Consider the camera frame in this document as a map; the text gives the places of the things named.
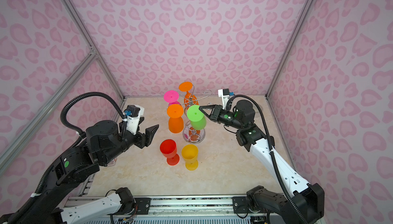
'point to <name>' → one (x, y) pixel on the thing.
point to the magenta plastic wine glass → (171, 96)
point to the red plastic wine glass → (168, 148)
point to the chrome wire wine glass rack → (192, 134)
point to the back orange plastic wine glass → (190, 99)
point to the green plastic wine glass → (197, 119)
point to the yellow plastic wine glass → (190, 153)
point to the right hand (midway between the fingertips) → (200, 109)
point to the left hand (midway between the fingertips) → (150, 120)
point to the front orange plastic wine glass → (175, 112)
